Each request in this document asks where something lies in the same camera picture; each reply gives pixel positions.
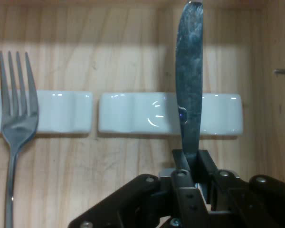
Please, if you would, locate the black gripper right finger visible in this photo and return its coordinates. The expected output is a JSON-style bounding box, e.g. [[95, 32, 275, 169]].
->
[[197, 149, 285, 228]]

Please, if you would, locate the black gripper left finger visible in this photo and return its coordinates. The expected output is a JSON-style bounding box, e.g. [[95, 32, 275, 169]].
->
[[68, 149, 212, 228]]

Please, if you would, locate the silver table knife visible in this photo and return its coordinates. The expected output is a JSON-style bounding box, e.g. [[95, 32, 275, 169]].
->
[[175, 0, 204, 189]]

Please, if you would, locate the white ceramic cutlery rest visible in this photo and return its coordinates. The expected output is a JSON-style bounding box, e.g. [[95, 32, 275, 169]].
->
[[0, 90, 94, 134], [97, 92, 243, 136]]

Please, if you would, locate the light wooden drawer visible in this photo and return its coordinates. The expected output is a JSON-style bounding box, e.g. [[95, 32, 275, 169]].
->
[[0, 0, 285, 228]]

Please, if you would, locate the silver fork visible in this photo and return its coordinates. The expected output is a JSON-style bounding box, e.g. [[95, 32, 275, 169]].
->
[[0, 50, 40, 228]]

